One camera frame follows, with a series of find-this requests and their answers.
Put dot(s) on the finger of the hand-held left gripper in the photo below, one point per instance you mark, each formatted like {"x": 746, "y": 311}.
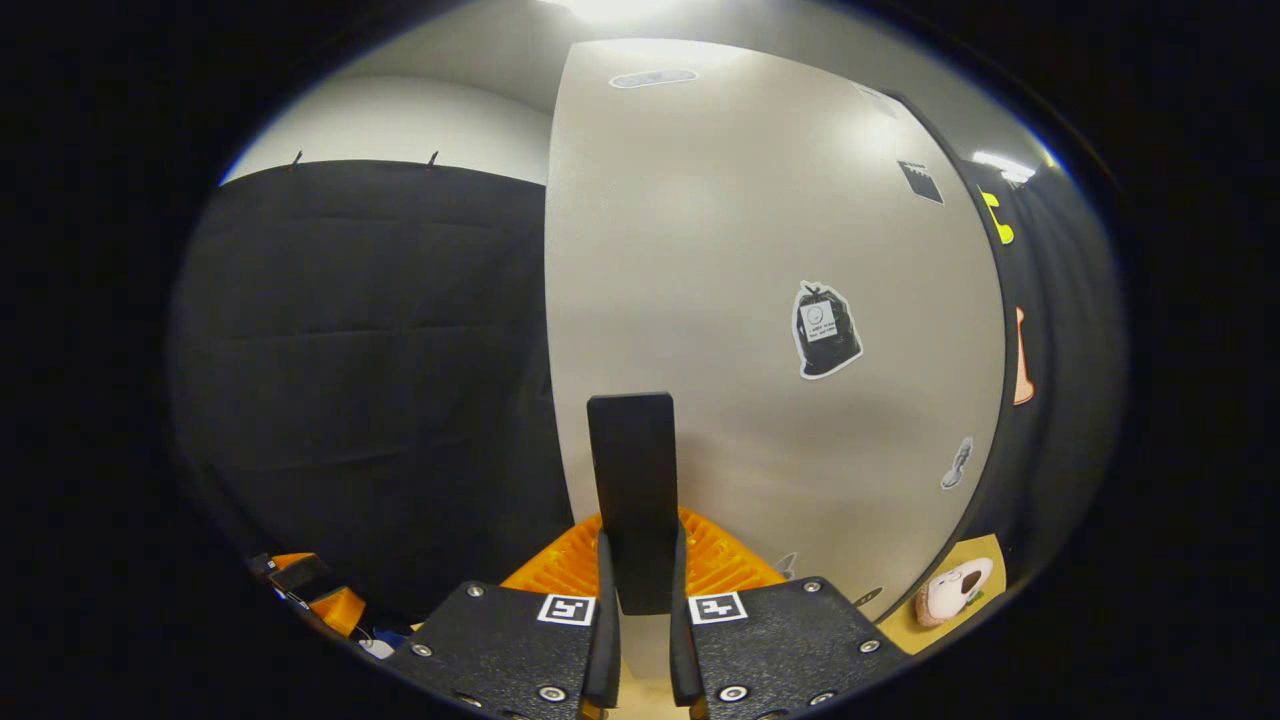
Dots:
{"x": 292, "y": 560}
{"x": 340, "y": 610}

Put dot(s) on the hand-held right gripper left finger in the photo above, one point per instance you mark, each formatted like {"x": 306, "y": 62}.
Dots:
{"x": 607, "y": 650}

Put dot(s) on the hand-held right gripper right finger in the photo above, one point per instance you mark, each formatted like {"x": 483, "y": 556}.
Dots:
{"x": 682, "y": 650}

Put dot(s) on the grey cabinet door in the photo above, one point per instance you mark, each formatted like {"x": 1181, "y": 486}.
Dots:
{"x": 720, "y": 250}

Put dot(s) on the white book with printed spine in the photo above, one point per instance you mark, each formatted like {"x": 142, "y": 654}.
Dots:
{"x": 376, "y": 648}

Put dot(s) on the blue book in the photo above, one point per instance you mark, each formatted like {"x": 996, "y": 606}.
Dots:
{"x": 396, "y": 635}

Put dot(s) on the black backdrop cloth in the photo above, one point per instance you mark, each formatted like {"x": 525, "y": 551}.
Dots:
{"x": 350, "y": 350}

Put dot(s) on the pink plush slipper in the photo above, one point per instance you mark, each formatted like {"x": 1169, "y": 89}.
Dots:
{"x": 950, "y": 595}

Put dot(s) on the ceiling light panel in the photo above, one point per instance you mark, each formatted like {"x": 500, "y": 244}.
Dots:
{"x": 620, "y": 8}
{"x": 1005, "y": 167}

